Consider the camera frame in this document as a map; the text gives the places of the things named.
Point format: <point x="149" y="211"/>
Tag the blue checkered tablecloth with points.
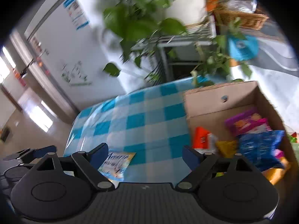
<point x="150" y="123"/>

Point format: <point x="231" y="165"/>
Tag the pothos plant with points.
<point x="135" y="23"/>

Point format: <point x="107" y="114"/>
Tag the white refrigerator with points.
<point x="65" y="47"/>

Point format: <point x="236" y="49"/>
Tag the wicker basket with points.
<point x="252" y="21"/>

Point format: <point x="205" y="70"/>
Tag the Ameria biscuit packet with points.
<point x="116" y="164"/>

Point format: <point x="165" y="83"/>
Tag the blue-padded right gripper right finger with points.
<point x="200" y="166"/>

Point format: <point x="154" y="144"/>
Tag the white plant pot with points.
<point x="189" y="12"/>

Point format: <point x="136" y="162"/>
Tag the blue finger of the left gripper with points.
<point x="30" y="154"/>

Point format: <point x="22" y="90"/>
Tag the cardboard box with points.
<point x="211" y="106"/>

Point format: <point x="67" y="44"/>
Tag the patterned white tablecloth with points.
<point x="275" y="68"/>

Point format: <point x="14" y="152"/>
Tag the white metal plant stand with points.
<point x="179" y="50"/>

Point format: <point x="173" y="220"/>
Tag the orange red snack packet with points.
<point x="203" y="139"/>

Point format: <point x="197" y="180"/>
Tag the purple snack packet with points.
<point x="249" y="121"/>

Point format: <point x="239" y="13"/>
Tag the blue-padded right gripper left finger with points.
<point x="90" y="162"/>

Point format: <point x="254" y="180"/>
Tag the shiny blue snack bag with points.
<point x="259" y="148"/>

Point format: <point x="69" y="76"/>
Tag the yellow orange snack bag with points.
<point x="273" y="175"/>

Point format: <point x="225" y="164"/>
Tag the yellow snack packet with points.
<point x="227" y="148"/>

